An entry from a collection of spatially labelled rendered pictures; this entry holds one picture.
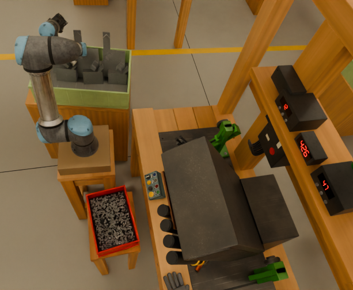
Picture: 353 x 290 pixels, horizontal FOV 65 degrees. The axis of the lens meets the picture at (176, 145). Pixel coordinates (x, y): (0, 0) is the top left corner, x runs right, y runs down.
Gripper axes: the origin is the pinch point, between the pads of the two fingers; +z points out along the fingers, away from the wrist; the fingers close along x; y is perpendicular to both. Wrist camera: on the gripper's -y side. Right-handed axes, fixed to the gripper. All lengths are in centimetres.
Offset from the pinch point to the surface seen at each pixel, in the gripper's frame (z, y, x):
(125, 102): -16, 1, -61
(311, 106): -102, 81, -82
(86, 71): -1.4, -8.4, -31.6
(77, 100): -14.8, -22.6, -39.7
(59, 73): -0.3, -23.5, -21.4
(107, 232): -93, -31, -85
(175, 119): -28, 22, -88
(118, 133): 2, -27, -83
